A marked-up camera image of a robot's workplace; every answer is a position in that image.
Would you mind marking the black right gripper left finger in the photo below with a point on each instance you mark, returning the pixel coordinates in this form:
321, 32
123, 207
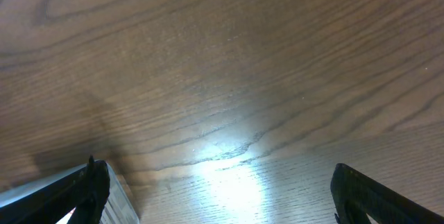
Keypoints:
82, 191

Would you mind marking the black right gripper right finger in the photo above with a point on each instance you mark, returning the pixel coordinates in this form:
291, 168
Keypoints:
360, 199

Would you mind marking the clear plastic container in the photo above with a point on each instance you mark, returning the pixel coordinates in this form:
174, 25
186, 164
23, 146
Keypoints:
118, 208

